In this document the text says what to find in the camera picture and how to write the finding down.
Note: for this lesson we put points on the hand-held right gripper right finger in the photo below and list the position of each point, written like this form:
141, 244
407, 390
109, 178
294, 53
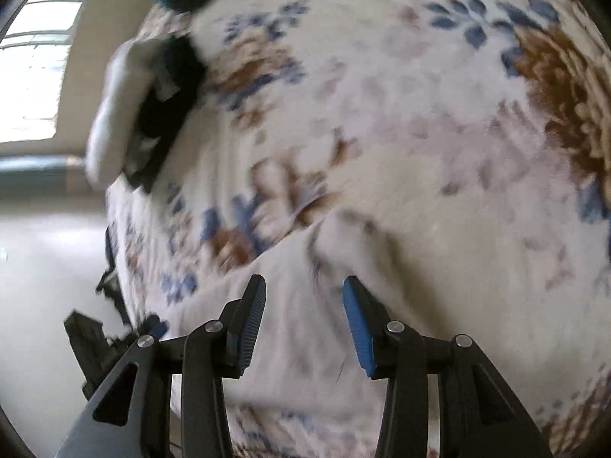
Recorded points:
358, 327

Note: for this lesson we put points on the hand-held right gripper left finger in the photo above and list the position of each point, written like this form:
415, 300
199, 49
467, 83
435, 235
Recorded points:
251, 317

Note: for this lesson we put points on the white small garment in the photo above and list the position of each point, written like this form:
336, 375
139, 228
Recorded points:
291, 324

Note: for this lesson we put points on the bright window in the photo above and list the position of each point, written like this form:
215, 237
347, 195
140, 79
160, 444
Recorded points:
33, 52

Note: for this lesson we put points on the grey window ledge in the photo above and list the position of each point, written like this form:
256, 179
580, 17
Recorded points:
38, 169

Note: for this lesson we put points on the floral printed blanket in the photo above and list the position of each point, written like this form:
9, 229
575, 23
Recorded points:
405, 129

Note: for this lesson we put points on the black frame object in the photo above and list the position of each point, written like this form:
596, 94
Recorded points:
95, 348

